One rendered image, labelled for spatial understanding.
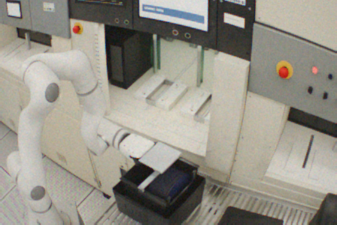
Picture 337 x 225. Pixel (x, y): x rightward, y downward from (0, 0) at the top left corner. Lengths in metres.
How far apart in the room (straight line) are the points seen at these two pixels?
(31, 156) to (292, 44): 0.95
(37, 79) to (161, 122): 0.92
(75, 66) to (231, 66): 0.51
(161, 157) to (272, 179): 0.57
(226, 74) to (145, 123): 0.65
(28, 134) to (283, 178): 1.10
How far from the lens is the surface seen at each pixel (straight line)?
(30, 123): 1.05
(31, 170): 1.12
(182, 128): 1.70
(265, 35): 1.12
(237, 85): 1.20
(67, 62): 1.06
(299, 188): 1.54
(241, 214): 1.37
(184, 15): 1.23
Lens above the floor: 2.00
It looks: 37 degrees down
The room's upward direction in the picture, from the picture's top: straight up
